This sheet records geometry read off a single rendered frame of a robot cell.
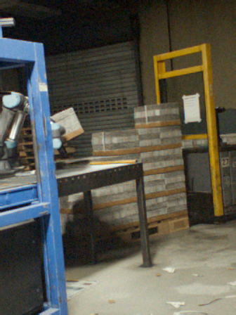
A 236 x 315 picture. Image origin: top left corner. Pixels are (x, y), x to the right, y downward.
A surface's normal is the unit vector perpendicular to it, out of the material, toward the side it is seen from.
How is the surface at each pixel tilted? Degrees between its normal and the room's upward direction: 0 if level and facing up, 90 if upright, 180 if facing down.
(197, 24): 90
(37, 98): 90
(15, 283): 90
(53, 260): 90
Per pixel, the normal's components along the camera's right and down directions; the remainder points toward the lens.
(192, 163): -0.76, 0.10
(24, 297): 0.85, -0.05
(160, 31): -0.51, 0.09
